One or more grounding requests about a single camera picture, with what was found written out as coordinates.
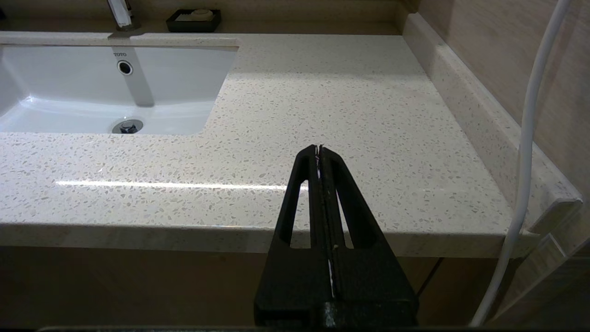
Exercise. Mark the chrome sink drain stopper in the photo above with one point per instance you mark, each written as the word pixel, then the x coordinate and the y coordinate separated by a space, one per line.
pixel 127 126

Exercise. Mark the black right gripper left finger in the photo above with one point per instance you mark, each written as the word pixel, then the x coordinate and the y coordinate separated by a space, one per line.
pixel 295 281

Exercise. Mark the black soap dish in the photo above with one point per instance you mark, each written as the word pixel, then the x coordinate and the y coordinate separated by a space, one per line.
pixel 177 25

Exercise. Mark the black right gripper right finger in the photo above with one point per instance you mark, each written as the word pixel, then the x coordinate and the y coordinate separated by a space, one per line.
pixel 373 281

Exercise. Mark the beige soap bar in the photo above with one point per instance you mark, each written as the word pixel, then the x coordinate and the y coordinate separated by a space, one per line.
pixel 203 14

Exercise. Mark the wooden vanity cabinet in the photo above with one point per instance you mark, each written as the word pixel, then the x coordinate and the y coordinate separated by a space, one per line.
pixel 138 286

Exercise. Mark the white ceramic sink basin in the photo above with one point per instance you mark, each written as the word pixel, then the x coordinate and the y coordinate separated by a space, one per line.
pixel 69 92

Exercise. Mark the beige stone backsplash strip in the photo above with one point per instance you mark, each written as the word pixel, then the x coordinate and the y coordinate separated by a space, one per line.
pixel 479 120

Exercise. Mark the chrome sink faucet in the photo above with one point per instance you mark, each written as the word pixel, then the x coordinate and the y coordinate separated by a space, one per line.
pixel 122 16

